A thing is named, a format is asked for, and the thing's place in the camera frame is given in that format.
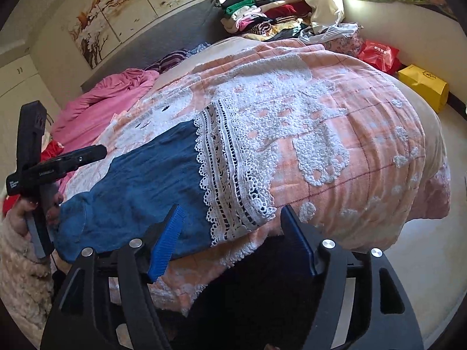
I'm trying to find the blue denim lace pants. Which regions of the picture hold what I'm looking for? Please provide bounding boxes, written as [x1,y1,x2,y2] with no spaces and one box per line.
[54,100,276,262]

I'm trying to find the red floral garment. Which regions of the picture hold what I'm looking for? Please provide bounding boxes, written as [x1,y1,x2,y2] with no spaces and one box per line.
[1,138,65,217]

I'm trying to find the white wardrobe cabinets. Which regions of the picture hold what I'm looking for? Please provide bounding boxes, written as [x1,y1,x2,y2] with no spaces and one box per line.
[0,55,60,180]

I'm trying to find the red plastic bag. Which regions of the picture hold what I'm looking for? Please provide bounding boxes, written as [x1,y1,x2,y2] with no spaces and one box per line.
[358,40,401,74]

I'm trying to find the tree painting wall panels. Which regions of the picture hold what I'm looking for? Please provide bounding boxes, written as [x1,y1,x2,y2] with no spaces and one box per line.
[65,0,195,69]

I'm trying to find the striped purple pillow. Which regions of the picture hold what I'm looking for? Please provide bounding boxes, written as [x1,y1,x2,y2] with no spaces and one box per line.
[144,49,191,74]

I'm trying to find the pile of folded clothes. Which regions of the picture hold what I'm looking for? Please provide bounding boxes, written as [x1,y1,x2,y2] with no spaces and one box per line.
[209,0,363,44]

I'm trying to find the left hand red nails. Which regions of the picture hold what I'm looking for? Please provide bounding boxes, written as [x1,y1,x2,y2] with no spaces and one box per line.
[6,192,63,237]

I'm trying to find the yellow paper bag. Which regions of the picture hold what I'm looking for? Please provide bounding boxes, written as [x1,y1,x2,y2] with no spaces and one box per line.
[397,64,449,114]

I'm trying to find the dark grey headboard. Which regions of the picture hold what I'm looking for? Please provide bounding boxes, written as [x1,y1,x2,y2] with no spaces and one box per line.
[81,0,229,92]

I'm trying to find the pink bedsheet bundle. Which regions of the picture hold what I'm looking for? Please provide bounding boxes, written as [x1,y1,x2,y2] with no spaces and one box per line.
[51,68,159,153]

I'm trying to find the peach white patterned blanket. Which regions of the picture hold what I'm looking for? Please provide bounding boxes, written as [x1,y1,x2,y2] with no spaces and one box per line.
[57,36,454,316]

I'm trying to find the fluffy beige left sleeve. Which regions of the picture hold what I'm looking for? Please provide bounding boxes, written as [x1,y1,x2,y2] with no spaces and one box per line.
[1,218,54,349]

